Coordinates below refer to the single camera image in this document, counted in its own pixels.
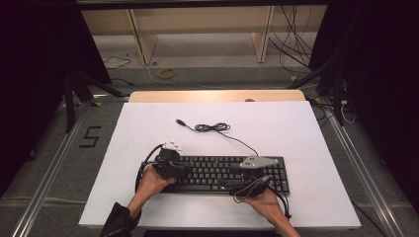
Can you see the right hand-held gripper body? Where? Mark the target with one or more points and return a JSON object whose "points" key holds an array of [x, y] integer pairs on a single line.
{"points": [[253, 179]]}

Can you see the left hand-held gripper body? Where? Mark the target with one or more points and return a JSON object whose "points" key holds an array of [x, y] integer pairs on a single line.
{"points": [[168, 163]]}

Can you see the black computer keyboard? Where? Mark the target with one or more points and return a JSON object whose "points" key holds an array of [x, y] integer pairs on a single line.
{"points": [[214, 173]]}

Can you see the person's left hand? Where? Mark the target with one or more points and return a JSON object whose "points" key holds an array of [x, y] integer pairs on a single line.
{"points": [[153, 182]]}

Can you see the person's right hand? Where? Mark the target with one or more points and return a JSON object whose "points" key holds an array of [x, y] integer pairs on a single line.
{"points": [[262, 204]]}

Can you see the light wooden table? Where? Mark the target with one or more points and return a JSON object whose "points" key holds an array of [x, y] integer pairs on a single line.
{"points": [[214, 96]]}

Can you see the black left sleeve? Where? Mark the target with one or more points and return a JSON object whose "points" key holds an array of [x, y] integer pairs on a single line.
{"points": [[120, 222]]}

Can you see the yellow tape roll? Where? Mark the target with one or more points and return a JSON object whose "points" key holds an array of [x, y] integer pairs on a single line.
{"points": [[166, 73]]}

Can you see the black metal stand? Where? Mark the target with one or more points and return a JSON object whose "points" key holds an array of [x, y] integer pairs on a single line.
{"points": [[332, 85], [82, 89]]}

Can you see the light wooden desk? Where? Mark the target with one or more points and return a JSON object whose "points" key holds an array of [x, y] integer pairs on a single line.
{"points": [[204, 19]]}

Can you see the black curtain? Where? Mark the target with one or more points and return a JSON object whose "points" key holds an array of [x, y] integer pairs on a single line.
{"points": [[39, 65], [378, 82]]}

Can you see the aluminium floor rail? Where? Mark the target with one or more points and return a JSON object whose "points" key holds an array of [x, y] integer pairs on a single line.
{"points": [[362, 171], [49, 171]]}

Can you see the black overhead frame bar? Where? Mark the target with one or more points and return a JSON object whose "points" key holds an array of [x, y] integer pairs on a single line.
{"points": [[197, 2]]}

